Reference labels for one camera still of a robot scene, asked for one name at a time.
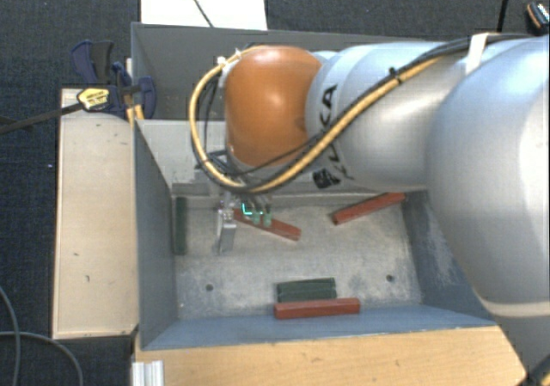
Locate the pale wood flat board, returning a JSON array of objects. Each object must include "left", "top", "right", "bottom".
[{"left": 52, "top": 88, "right": 140, "bottom": 340}]

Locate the red-brown flat block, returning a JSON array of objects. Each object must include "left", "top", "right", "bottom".
[
  {"left": 232, "top": 207, "right": 303, "bottom": 242},
  {"left": 273, "top": 297, "right": 362, "bottom": 321},
  {"left": 330, "top": 191, "right": 407, "bottom": 227}
]

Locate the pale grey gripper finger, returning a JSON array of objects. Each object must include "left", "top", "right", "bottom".
[
  {"left": 216, "top": 207, "right": 227, "bottom": 254},
  {"left": 223, "top": 209, "right": 239, "bottom": 256}
]

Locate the grey metal bin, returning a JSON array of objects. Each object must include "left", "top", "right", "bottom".
[{"left": 130, "top": 21, "right": 500, "bottom": 352}]

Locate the dark green flat block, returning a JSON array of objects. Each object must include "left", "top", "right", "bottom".
[
  {"left": 275, "top": 276, "right": 338, "bottom": 303},
  {"left": 173, "top": 196, "right": 189, "bottom": 256}
]

